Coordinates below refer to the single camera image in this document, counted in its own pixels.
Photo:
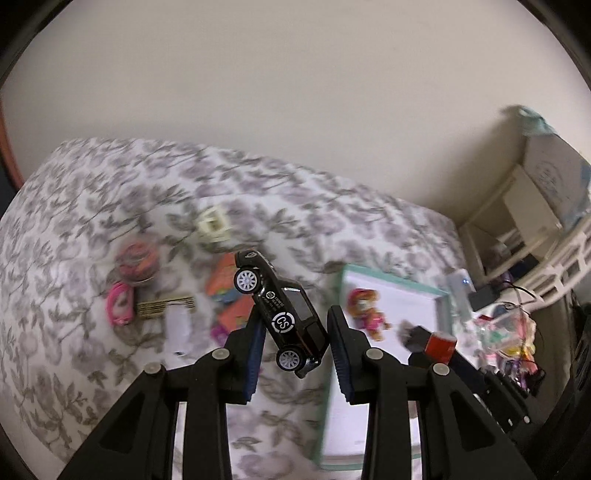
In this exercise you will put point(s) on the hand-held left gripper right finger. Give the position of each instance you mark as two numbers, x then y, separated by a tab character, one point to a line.
340	362

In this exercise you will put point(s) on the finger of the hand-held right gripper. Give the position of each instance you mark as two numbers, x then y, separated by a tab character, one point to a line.
468	371
419	341

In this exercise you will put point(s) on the red-haired doll figure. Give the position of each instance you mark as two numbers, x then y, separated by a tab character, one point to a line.
367	311

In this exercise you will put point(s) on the pink plastic toy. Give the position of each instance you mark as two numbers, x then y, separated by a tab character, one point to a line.
120	305

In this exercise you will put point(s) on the small magenta toy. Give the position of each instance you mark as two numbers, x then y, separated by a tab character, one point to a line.
218	333

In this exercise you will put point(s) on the black toy car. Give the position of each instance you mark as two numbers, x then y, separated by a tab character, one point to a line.
286	314

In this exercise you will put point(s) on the clear plastic bag of trinkets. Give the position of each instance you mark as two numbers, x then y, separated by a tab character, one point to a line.
505	334

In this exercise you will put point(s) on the white shelf unit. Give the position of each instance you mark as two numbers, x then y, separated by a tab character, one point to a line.
512	217

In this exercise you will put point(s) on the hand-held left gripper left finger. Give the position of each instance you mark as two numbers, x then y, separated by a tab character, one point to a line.
251	362

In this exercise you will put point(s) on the clear ball with orange dragon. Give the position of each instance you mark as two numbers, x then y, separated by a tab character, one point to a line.
136	262

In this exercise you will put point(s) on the orange wooden door frame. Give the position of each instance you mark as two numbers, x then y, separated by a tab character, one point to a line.
8	147

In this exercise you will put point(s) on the red cube block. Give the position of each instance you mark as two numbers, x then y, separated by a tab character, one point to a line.
441	347

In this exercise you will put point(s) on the cardboard box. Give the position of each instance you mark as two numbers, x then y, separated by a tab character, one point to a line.
549	170

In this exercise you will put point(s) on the white power bank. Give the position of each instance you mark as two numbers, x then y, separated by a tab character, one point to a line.
460	285

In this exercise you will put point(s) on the wooden comb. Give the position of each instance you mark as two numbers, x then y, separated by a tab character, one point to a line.
166	304

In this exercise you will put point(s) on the white slatted basket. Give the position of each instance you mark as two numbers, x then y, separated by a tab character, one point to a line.
570	263

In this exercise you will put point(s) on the cream square plastic piece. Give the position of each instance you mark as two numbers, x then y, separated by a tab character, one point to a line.
212	225

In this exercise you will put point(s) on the white tray with teal rim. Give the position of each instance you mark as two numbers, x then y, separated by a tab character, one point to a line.
397	295

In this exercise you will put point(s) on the black adapter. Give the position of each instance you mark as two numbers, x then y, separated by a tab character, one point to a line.
483	298

